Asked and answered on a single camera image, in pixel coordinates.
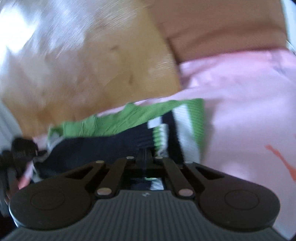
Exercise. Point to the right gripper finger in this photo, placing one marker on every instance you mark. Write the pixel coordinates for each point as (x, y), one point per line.
(188, 180)
(102, 180)

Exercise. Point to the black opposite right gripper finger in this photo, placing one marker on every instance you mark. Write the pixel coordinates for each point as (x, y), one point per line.
(15, 164)

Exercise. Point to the green navy white knit sweater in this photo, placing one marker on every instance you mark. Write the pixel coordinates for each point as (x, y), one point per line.
(173, 129)

